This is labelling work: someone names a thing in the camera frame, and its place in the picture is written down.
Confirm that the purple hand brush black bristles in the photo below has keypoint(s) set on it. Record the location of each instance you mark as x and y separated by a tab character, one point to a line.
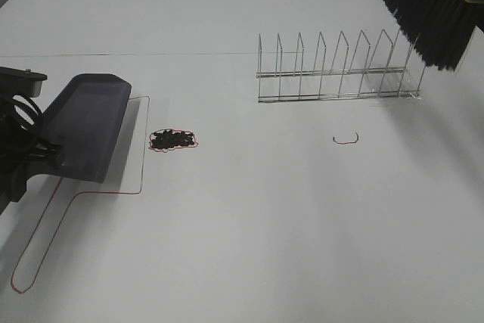
440	30

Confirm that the pile of coffee beans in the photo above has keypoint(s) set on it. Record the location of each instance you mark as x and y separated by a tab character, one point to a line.
166	140

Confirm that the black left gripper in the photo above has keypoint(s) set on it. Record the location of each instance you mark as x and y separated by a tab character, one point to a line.
22	150

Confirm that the metal wire rack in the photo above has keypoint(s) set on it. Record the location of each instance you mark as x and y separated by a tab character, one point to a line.
367	66

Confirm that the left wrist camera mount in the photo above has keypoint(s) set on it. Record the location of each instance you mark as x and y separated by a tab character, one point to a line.
21	82

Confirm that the purple plastic dustpan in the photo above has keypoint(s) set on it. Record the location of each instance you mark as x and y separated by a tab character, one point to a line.
85	120

